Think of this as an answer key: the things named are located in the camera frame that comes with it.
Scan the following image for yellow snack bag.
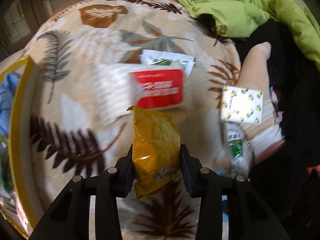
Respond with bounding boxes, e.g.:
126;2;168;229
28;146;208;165
127;106;181;199

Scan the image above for lemon print tissue pack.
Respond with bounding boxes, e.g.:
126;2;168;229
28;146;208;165
220;86;264;125

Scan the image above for red white tissue pack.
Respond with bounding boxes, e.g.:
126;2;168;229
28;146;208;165
90;61;191;125

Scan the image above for blue terry towel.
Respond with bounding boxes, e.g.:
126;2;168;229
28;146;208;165
0;72;20;138

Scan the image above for green white medicine sachet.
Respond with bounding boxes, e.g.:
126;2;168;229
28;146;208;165
139;49;196;77

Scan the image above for white box with yellow tape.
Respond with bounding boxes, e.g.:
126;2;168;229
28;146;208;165
1;56;44;237

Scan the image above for leaf pattern beige blanket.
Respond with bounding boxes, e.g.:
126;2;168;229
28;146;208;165
15;0;251;240

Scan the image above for green jacket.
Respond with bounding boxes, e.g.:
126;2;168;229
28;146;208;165
178;0;319;66

